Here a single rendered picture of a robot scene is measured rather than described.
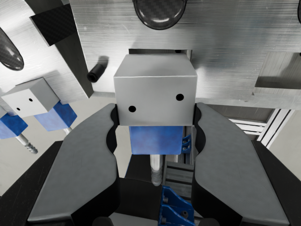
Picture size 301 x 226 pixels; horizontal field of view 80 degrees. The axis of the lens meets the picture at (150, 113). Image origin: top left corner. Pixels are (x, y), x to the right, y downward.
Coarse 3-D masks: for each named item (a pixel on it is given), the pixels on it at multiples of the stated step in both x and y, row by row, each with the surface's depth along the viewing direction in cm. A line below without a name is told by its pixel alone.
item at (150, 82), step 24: (120, 72) 11; (144, 72) 11; (168, 72) 11; (192, 72) 11; (120, 96) 11; (144, 96) 11; (168, 96) 11; (192, 96) 11; (120, 120) 12; (144, 120) 12; (168, 120) 12; (192, 120) 12; (144, 144) 15; (168, 144) 15
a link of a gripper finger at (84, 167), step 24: (96, 120) 10; (72, 144) 8; (96, 144) 8; (72, 168) 7; (96, 168) 7; (48, 192) 6; (72, 192) 6; (96, 192) 6; (120, 192) 8; (48, 216) 6; (72, 216) 6; (96, 216) 6
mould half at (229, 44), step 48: (96, 0) 13; (192, 0) 12; (240, 0) 12; (288, 0) 12; (96, 48) 16; (144, 48) 15; (192, 48) 14; (240, 48) 14; (288, 48) 13; (240, 96) 16
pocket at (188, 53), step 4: (128, 48) 15; (132, 48) 16; (132, 52) 17; (136, 52) 18; (140, 52) 18; (144, 52) 18; (148, 52) 18; (152, 52) 18; (156, 52) 18; (160, 52) 18; (164, 52) 18; (168, 52) 18; (172, 52) 18; (176, 52) 18; (180, 52) 17; (184, 52) 17; (188, 52) 17; (192, 52) 15; (188, 56) 18
